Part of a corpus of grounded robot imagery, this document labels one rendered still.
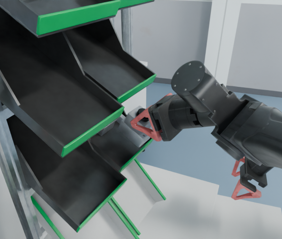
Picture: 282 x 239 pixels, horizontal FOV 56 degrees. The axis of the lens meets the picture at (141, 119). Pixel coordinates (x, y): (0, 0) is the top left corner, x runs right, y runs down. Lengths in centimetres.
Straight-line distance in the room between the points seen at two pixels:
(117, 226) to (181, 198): 36
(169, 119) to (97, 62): 19
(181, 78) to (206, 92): 5
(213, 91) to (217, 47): 300
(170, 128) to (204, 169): 194
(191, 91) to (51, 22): 20
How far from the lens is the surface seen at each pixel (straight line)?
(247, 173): 77
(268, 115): 35
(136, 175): 76
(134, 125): 54
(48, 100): 44
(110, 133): 63
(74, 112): 43
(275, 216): 102
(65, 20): 32
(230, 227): 94
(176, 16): 358
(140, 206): 75
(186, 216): 93
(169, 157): 248
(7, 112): 43
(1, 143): 43
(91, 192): 52
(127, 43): 191
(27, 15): 31
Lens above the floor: 158
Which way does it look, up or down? 32 degrees down
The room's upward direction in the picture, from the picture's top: straight up
